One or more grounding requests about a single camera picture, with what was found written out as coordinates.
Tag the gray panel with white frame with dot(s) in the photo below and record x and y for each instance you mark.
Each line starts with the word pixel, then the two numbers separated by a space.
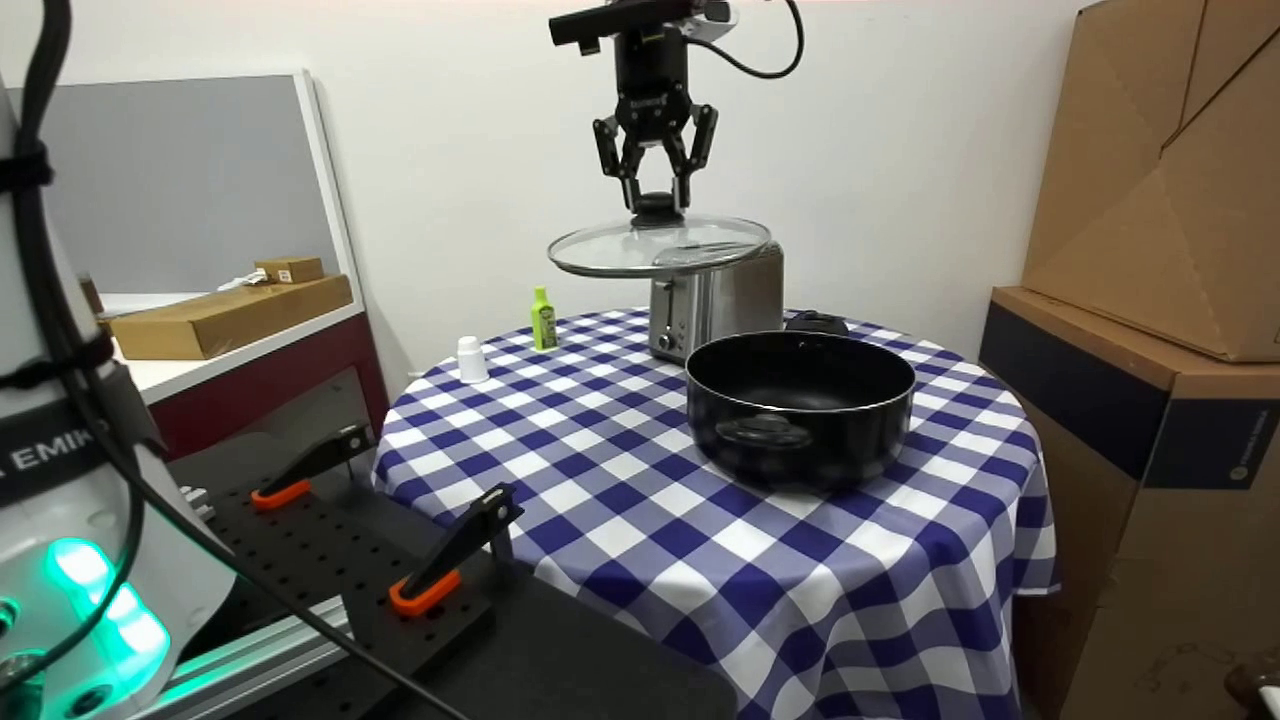
pixel 186 184

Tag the red cabinet with white top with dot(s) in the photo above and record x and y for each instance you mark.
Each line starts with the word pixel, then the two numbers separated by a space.
pixel 266 387

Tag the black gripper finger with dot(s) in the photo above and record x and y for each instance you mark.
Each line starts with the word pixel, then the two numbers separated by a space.
pixel 610 146
pixel 703 141

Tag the silver toaster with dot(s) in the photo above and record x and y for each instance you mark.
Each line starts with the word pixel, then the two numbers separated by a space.
pixel 723 313

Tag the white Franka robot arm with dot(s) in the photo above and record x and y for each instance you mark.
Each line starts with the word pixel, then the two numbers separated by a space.
pixel 186 573

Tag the glass lid with black knob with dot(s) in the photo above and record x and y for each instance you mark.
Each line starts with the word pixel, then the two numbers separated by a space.
pixel 662 248

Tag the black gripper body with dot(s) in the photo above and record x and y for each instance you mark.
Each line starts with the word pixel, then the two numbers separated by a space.
pixel 652 82

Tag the small white bottle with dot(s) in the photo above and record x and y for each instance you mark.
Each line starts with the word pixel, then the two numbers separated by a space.
pixel 474 360

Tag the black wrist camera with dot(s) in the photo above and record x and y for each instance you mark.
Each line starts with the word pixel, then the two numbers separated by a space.
pixel 600 23

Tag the green plastic bottle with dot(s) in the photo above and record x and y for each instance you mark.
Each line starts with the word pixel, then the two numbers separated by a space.
pixel 542 321

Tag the small cardboard box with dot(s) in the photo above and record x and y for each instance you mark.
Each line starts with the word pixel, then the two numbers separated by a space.
pixel 291 268

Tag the black cooking pot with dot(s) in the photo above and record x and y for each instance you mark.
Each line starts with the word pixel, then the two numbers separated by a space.
pixel 802 425

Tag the blue white checkered tablecloth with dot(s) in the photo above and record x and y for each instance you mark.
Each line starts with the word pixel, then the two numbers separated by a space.
pixel 640 521

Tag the cardboard box with dark band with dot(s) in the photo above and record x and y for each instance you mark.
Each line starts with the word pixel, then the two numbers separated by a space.
pixel 1133 532

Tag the flat cardboard box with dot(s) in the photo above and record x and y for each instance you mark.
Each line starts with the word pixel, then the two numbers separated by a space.
pixel 224 321

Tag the aluminium rail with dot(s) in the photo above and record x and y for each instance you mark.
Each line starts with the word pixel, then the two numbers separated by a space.
pixel 254 665

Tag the large creased cardboard box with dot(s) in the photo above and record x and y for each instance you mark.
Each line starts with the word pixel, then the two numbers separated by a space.
pixel 1162 184

